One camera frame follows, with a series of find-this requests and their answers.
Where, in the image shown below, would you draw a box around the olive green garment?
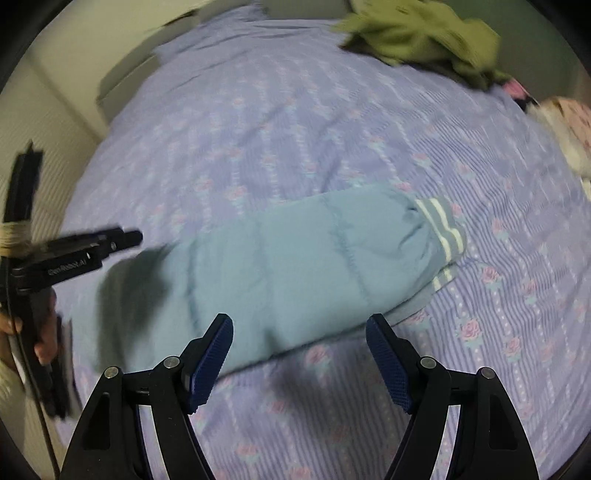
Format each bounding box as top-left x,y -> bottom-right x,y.
334,0 -> 512,91

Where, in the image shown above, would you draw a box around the black cable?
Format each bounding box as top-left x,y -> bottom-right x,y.
0,258 -> 62,480

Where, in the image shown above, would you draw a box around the person's left hand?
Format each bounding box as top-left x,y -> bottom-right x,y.
0,291 -> 61,366

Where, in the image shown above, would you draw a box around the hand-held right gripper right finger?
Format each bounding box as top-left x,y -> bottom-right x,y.
366,313 -> 541,480

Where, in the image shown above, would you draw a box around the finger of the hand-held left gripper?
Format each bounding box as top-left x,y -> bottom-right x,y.
96,225 -> 143,254

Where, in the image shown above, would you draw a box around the pink patterned cloth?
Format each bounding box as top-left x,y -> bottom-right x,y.
504,79 -> 591,200

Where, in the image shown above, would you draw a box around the light blue pants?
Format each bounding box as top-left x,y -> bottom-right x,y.
94,183 -> 468,376

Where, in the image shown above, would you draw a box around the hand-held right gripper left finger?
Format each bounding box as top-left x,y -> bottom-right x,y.
67,313 -> 234,480

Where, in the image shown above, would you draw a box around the purple floral bed sheet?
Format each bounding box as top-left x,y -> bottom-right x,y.
44,6 -> 591,480

